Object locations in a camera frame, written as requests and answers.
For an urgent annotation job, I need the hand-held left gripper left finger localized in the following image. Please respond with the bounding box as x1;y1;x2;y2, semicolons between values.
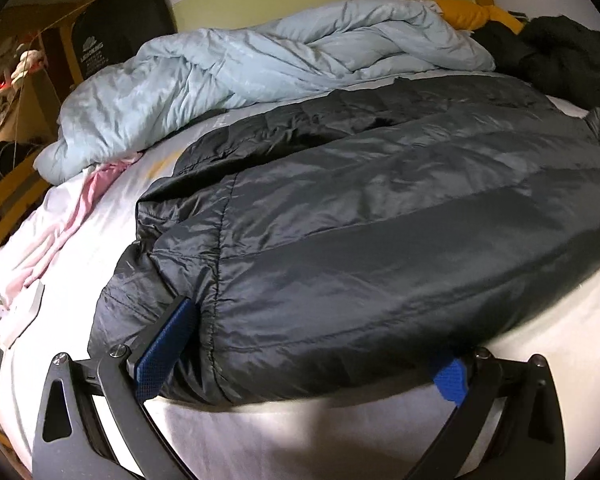
31;295;198;480

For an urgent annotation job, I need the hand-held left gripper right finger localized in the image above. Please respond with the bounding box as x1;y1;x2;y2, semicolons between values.
410;347;568;480

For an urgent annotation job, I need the black puffer jacket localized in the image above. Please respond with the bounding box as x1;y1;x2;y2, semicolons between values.
87;72;600;406

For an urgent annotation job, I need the bed with white sheet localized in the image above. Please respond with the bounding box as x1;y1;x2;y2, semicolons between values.
0;95;600;480

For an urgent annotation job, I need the pink cloth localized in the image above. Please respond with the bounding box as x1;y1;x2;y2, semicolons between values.
0;155;143;291

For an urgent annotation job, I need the wooden shelf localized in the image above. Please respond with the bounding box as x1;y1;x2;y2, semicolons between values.
0;25;81;146

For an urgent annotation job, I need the light blue duvet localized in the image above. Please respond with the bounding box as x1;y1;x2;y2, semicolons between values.
34;0;496;183

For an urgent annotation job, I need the black bag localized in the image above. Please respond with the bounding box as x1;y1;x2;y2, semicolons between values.
72;0;178;81

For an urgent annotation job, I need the black clothing pile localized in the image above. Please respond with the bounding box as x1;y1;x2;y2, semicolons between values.
472;15;600;111

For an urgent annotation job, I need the yellow cloth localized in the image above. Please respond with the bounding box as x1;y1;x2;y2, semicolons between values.
435;0;525;33

